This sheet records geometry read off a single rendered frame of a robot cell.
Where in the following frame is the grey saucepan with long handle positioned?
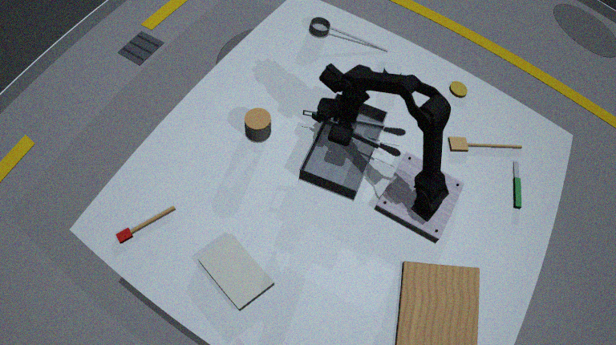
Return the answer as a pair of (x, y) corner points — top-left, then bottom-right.
(309, 17), (388, 52)

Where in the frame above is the wooden spatula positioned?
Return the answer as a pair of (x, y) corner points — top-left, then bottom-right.
(448, 136), (522, 152)

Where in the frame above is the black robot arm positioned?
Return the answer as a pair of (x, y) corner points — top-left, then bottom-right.
(317, 63), (451, 221)

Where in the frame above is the wooden cutting board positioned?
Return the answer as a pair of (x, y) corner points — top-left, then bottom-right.
(395, 261), (480, 345)

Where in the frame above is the olive yellow flat disc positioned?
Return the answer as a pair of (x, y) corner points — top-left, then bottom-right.
(449, 81), (468, 98)

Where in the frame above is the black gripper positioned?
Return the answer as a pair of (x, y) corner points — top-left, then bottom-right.
(328, 102), (363, 146)

